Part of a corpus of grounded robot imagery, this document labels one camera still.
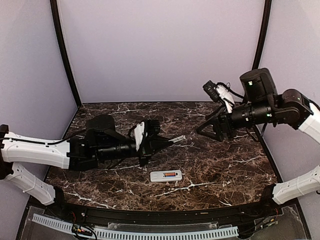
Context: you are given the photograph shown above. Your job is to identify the white battery cover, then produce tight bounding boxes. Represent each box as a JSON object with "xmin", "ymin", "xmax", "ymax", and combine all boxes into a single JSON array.
[{"xmin": 169, "ymin": 135, "xmax": 186, "ymax": 143}]

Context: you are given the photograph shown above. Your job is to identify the white remote control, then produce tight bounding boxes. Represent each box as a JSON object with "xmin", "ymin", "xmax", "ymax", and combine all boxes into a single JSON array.
[{"xmin": 150, "ymin": 170, "xmax": 183, "ymax": 183}]

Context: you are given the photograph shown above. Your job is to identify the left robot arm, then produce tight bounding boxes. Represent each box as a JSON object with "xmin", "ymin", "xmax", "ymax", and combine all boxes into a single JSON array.
[{"xmin": 0, "ymin": 114, "xmax": 175, "ymax": 218}]

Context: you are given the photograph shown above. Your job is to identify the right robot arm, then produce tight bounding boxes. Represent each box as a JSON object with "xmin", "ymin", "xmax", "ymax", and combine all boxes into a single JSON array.
[{"xmin": 196, "ymin": 68, "xmax": 320, "ymax": 142}]

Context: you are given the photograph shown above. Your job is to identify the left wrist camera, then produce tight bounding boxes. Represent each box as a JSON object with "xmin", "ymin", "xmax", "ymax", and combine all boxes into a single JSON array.
[{"xmin": 133, "ymin": 119, "xmax": 160, "ymax": 152}]

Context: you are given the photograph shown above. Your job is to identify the black front rail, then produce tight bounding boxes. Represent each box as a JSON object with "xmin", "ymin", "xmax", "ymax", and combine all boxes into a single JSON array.
[{"xmin": 27, "ymin": 194, "xmax": 298, "ymax": 227}]

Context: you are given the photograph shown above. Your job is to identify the white slotted cable duct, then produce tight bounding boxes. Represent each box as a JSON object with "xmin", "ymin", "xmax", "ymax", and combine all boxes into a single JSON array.
[{"xmin": 31, "ymin": 213, "xmax": 239, "ymax": 240}]

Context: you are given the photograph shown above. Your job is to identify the right black frame post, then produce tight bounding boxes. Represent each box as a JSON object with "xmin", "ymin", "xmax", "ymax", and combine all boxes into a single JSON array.
[{"xmin": 251, "ymin": 0, "xmax": 272, "ymax": 70}]

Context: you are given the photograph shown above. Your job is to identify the black frame post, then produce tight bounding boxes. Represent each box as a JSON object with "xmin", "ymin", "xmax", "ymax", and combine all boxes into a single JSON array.
[
  {"xmin": 251, "ymin": 0, "xmax": 272, "ymax": 70},
  {"xmin": 49, "ymin": 0, "xmax": 82, "ymax": 108}
]

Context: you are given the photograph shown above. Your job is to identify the left black frame post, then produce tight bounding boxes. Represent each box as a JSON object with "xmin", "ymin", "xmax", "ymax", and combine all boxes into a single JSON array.
[{"xmin": 49, "ymin": 0, "xmax": 82, "ymax": 108}]

